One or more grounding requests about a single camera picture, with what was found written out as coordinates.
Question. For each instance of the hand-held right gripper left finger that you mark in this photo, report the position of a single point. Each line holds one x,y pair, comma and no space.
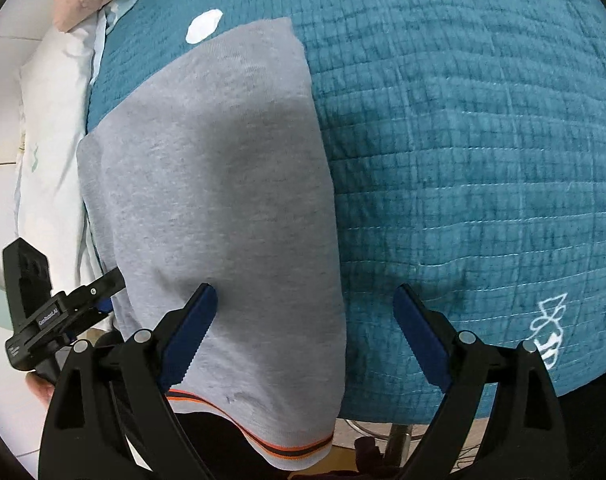
190,335

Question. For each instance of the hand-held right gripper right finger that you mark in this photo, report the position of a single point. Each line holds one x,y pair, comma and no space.
420,335

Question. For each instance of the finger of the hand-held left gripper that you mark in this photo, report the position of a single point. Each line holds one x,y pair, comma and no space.
105,282
97,312

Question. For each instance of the grey and navy sweatshirt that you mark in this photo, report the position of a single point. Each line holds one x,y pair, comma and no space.
208,185

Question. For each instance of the person's left hand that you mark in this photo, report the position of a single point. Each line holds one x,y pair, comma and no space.
40,387

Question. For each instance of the metal stool base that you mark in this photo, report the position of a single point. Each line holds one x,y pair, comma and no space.
383,435

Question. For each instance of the white bed sheet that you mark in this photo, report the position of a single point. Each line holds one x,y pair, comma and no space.
53,160

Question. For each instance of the teal quilted blanket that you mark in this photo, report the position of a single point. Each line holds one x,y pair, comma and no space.
458,160

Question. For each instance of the light blue cloth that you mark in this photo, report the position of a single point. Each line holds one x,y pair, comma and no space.
114,15

